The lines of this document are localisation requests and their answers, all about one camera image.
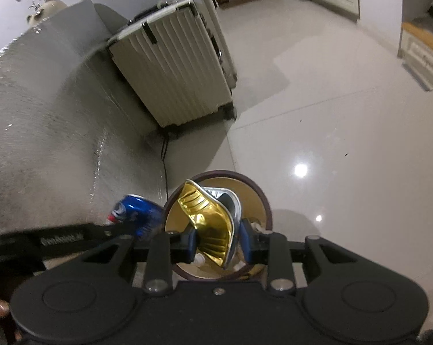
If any gold foil wrapper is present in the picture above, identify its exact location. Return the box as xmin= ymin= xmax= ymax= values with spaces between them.
xmin=177 ymin=179 xmax=242 ymax=269

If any crushed blue pepsi can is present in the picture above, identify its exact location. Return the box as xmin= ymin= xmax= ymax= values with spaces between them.
xmin=106 ymin=194 xmax=165 ymax=240

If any white ribbed suitcase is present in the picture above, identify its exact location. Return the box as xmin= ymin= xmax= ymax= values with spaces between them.
xmin=107 ymin=0 xmax=237 ymax=133

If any white low drawer cabinet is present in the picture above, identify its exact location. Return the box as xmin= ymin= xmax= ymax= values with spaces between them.
xmin=399 ymin=22 xmax=433 ymax=89

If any white cat-shaped ceramic ornament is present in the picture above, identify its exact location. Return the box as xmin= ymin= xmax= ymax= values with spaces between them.
xmin=26 ymin=0 xmax=68 ymax=27

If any black power cable on floor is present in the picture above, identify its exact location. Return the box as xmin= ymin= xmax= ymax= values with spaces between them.
xmin=159 ymin=138 xmax=170 ymax=202

